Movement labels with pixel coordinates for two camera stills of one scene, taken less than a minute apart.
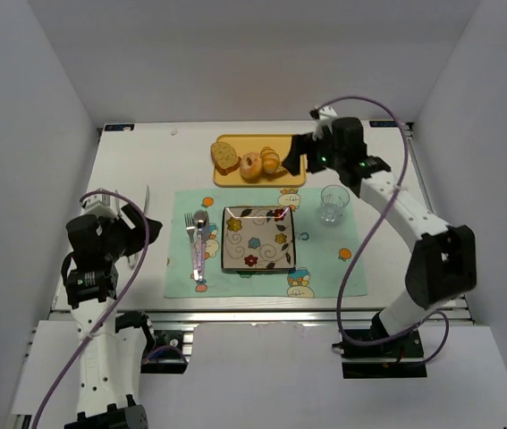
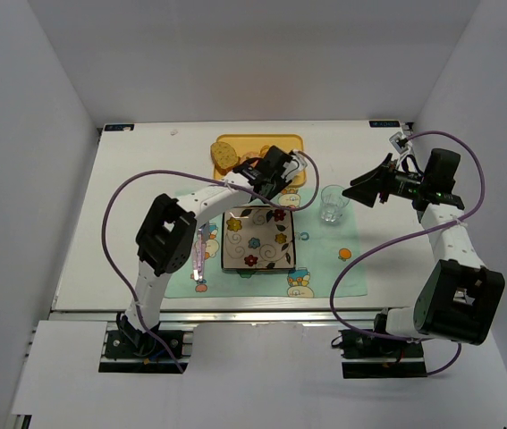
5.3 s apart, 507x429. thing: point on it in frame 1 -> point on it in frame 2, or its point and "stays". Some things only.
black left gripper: (129, 227) -> (275, 160)
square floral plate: (260, 237) stays
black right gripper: (306, 148) -> (384, 180)
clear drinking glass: (333, 199) stays
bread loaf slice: (224, 157) stays
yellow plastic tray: (254, 143) stays
